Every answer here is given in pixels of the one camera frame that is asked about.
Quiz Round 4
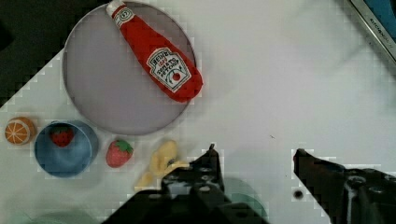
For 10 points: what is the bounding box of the blue bowl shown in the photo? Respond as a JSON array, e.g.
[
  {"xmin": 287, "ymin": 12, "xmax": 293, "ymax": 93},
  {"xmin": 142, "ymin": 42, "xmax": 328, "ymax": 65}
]
[{"xmin": 34, "ymin": 120, "xmax": 99, "ymax": 178}]

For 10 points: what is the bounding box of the pink strawberry toy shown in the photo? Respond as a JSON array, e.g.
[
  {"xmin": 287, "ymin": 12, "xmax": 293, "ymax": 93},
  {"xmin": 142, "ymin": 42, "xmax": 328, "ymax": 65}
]
[{"xmin": 106, "ymin": 140, "xmax": 134, "ymax": 168}]

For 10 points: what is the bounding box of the silver toaster oven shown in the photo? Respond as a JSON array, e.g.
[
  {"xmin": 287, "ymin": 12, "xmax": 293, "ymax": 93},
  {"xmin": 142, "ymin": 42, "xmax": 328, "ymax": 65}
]
[{"xmin": 347, "ymin": 0, "xmax": 396, "ymax": 63}]

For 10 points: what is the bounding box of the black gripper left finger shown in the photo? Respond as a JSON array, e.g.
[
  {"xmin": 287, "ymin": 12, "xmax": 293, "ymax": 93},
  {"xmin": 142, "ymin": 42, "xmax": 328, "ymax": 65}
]
[{"xmin": 102, "ymin": 145, "xmax": 269, "ymax": 224}]

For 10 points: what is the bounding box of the red plush ketchup bottle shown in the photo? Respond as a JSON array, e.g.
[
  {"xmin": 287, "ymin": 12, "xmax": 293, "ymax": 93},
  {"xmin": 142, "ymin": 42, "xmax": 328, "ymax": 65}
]
[{"xmin": 106, "ymin": 0, "xmax": 204, "ymax": 103}]

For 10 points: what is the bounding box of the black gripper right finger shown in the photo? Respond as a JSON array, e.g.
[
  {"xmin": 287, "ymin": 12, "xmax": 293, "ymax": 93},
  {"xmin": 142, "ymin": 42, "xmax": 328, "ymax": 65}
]
[{"xmin": 293, "ymin": 148, "xmax": 396, "ymax": 224}]

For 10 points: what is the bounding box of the red strawberry in bowl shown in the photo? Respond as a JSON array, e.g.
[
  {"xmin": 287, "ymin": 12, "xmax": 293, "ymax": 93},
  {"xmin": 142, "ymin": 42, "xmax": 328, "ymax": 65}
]
[{"xmin": 49, "ymin": 125, "xmax": 75, "ymax": 147}]

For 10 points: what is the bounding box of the grey round plate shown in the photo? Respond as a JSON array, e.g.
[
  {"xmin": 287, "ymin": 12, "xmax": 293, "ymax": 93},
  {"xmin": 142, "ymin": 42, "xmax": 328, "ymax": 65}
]
[{"xmin": 63, "ymin": 2, "xmax": 198, "ymax": 135}]

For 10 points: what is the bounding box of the yellow peeled banana toy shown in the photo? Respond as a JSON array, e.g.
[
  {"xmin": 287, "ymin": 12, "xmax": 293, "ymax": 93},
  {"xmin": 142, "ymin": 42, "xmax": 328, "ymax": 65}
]
[{"xmin": 134, "ymin": 140, "xmax": 190, "ymax": 192}]

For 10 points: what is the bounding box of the orange slice toy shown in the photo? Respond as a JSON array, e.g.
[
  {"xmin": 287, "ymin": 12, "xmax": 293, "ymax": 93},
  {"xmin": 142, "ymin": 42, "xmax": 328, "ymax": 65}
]
[{"xmin": 5, "ymin": 117, "xmax": 35, "ymax": 146}]

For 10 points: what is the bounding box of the green mug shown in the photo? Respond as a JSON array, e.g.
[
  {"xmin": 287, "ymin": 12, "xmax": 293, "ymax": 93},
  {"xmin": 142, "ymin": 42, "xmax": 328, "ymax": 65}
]
[{"xmin": 223, "ymin": 177, "xmax": 267, "ymax": 218}]

